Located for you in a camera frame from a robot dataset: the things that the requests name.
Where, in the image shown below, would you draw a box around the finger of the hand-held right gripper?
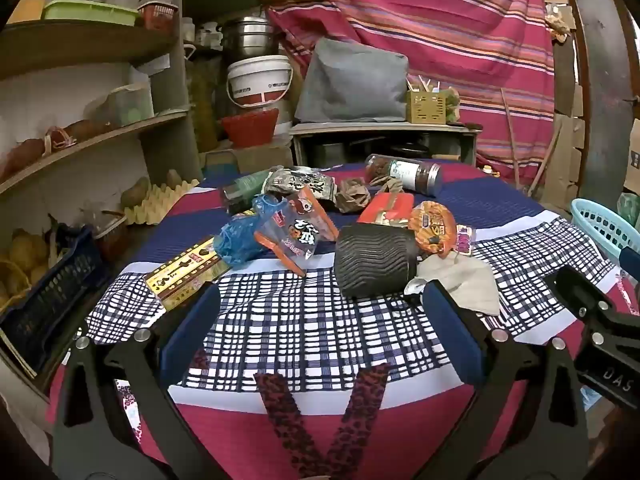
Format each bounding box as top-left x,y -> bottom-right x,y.
544,265 -> 640,356
619,246 -> 640,281

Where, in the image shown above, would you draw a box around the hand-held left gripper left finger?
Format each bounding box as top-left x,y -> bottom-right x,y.
52,282 -> 241,480

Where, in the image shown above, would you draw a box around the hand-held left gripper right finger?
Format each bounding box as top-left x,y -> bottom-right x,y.
422,280 -> 591,480

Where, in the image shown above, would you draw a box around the light blue plastic basket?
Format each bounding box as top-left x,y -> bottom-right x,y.
570,198 -> 636,263

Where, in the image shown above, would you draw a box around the blue plastic bag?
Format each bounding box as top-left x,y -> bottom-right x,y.
214,195 -> 291,267

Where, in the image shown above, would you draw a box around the red carton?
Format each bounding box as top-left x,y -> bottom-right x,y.
357,192 -> 416,231

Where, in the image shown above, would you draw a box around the beige cloth piece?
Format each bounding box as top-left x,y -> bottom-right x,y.
415,250 -> 501,317

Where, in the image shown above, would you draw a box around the green bin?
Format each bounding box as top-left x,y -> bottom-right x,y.
617,192 -> 640,226

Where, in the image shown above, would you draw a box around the gold and red box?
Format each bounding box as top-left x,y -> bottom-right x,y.
145,237 -> 233,311

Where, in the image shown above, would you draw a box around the pink wrapper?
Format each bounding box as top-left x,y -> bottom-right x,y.
452,225 -> 476,256

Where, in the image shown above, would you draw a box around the black ribbed sleeve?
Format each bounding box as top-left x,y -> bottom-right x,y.
334,225 -> 418,302

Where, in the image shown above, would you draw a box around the round orange snack packet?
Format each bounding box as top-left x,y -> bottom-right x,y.
407,201 -> 458,260

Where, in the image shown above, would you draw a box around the checked striped tablecloth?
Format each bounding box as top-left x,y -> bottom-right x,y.
47,162 -> 640,480

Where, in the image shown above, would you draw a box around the leopard print strip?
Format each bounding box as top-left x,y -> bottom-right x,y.
320,364 -> 391,480
254,372 -> 306,480

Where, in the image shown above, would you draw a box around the cardboard sheets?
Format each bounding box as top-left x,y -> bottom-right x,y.
552,85 -> 586,206

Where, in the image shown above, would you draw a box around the egg carton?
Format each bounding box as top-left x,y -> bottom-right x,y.
122,177 -> 201,226

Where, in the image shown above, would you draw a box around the dark blue crate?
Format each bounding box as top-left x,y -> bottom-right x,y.
0,225 -> 113,376

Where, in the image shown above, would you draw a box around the clear jar with metal lid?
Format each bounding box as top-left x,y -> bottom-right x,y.
364,154 -> 444,196

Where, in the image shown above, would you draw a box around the teal plastic container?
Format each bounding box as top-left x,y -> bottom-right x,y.
205,150 -> 238,178

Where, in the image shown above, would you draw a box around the grey metal door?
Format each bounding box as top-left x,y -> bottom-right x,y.
570,0 -> 632,211

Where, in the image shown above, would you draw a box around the dark snack packet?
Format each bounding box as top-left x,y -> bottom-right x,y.
262,167 -> 338,211

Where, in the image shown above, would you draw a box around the pile of potatoes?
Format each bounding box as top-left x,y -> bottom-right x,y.
0,227 -> 61,311

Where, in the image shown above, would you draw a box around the red plastic basket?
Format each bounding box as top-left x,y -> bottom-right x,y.
220,108 -> 280,150

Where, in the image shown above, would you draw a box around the low wooden cabinet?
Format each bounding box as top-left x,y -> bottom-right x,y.
289,122 -> 483,168

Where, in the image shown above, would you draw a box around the bamboo chopstick holder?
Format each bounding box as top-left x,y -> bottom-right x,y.
405,89 -> 447,125

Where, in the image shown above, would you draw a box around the white plastic bucket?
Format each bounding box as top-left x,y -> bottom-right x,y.
226,55 -> 293,110

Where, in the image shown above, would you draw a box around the grey fabric bag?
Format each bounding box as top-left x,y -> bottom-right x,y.
294,37 -> 410,125

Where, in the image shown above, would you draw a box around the red striped curtain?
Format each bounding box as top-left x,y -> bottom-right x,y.
252,0 -> 558,186

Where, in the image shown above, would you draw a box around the steel pot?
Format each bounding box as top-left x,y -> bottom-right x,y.
220,16 -> 278,63

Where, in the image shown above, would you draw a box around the wooden shelf unit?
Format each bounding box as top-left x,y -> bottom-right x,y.
0,0 -> 203,401

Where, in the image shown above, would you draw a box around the small red basket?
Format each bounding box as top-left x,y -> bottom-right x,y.
137,2 -> 176,31

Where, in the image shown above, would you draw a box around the green plastic tray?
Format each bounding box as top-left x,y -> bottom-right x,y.
41,0 -> 141,27

